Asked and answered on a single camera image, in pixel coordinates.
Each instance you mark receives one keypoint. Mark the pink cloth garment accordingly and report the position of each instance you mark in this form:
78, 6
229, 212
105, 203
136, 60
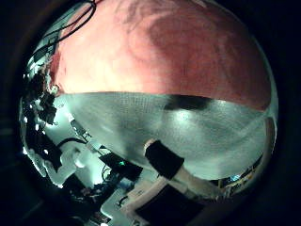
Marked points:
163, 47

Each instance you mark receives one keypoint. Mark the black control box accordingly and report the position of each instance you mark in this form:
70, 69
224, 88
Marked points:
122, 165

